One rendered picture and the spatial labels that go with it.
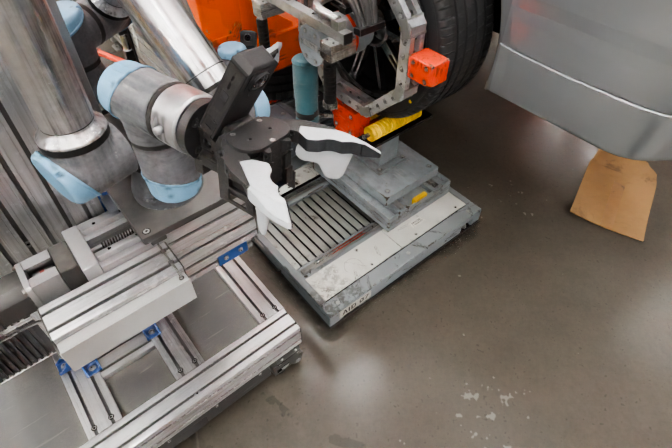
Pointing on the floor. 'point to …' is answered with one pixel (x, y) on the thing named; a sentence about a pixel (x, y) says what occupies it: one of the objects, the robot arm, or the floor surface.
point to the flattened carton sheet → (616, 194)
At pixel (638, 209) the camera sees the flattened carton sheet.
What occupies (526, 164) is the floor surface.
